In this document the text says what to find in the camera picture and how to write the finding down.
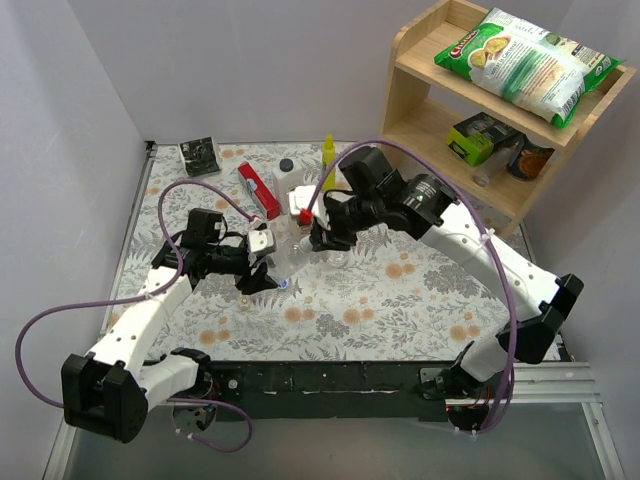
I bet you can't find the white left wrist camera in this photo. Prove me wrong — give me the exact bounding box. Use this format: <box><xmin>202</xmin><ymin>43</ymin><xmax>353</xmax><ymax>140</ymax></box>
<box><xmin>247</xmin><ymin>218</ymin><xmax>277</xmax><ymax>260</ymax></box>

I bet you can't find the clear small bottle on shelf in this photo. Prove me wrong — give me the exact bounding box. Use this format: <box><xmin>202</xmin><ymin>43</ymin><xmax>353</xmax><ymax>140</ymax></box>
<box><xmin>472</xmin><ymin>143</ymin><xmax>518</xmax><ymax>187</ymax></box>

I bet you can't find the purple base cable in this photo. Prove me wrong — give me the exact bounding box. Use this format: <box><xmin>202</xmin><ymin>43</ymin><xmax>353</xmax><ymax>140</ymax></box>
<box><xmin>164</xmin><ymin>397</ymin><xmax>255</xmax><ymax>455</ymax></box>

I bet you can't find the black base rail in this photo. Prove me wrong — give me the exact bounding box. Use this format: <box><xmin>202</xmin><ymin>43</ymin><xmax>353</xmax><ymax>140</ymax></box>
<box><xmin>192</xmin><ymin>361</ymin><xmax>479</xmax><ymax>422</ymax></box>

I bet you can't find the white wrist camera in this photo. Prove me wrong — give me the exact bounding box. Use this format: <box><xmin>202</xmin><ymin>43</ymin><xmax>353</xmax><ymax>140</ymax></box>
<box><xmin>247</xmin><ymin>218</ymin><xmax>277</xmax><ymax>260</ymax></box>
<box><xmin>288</xmin><ymin>185</ymin><xmax>327</xmax><ymax>225</ymax></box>

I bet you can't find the red toothpaste box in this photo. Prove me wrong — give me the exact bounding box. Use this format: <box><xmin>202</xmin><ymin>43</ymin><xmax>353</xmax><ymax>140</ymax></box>
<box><xmin>237</xmin><ymin>162</ymin><xmax>281</xmax><ymax>220</ymax></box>

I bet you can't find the tin can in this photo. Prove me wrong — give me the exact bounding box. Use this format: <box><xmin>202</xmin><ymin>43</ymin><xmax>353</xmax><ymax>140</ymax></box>
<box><xmin>507</xmin><ymin>136</ymin><xmax>555</xmax><ymax>181</ymax></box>

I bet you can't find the clear plastic bottle large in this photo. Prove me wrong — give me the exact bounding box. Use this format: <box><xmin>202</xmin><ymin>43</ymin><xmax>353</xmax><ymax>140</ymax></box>
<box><xmin>269</xmin><ymin>225</ymin><xmax>312</xmax><ymax>283</ymax></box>

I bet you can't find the clear plastic bottle middle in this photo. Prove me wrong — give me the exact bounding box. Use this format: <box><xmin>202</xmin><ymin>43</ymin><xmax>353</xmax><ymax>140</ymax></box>
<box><xmin>326</xmin><ymin>249</ymin><xmax>352</xmax><ymax>268</ymax></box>

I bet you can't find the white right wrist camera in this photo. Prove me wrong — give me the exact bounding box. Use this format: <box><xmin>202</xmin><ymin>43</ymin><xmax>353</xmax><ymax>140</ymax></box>
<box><xmin>288</xmin><ymin>185</ymin><xmax>327</xmax><ymax>225</ymax></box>

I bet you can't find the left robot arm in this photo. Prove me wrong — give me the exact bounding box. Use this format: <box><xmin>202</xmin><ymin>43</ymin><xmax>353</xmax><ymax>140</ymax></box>
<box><xmin>61</xmin><ymin>208</ymin><xmax>278</xmax><ymax>443</ymax></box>

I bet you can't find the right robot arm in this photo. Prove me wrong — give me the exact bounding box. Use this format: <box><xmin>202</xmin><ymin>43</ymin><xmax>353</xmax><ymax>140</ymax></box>
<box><xmin>299</xmin><ymin>143</ymin><xmax>584</xmax><ymax>398</ymax></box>

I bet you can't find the black patterned box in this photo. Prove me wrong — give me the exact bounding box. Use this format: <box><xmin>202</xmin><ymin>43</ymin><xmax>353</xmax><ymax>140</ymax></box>
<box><xmin>178</xmin><ymin>137</ymin><xmax>221</xmax><ymax>178</ymax></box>

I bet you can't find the beige small cap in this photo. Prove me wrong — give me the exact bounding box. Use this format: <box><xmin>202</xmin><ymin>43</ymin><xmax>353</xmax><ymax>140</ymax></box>
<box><xmin>238</xmin><ymin>296</ymin><xmax>252</xmax><ymax>310</ymax></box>

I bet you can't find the green black box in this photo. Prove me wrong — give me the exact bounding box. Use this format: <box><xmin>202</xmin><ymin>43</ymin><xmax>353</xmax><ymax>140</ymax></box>
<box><xmin>446</xmin><ymin>112</ymin><xmax>520</xmax><ymax>167</ymax></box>

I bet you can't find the yellow-green tube bottle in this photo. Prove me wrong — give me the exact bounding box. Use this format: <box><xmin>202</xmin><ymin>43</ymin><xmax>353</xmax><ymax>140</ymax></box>
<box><xmin>322</xmin><ymin>134</ymin><xmax>336</xmax><ymax>191</ymax></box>

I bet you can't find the white bottle black cap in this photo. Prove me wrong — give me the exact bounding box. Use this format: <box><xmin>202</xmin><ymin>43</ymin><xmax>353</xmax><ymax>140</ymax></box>
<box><xmin>272</xmin><ymin>158</ymin><xmax>304</xmax><ymax>214</ymax></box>

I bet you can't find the green chips bag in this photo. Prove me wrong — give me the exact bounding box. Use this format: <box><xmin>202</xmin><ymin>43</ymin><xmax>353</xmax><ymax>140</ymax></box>
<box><xmin>434</xmin><ymin>8</ymin><xmax>622</xmax><ymax>129</ymax></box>

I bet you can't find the wooden shelf unit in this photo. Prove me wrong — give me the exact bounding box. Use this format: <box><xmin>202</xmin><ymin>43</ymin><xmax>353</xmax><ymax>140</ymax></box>
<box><xmin>382</xmin><ymin>1</ymin><xmax>636</xmax><ymax>238</ymax></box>

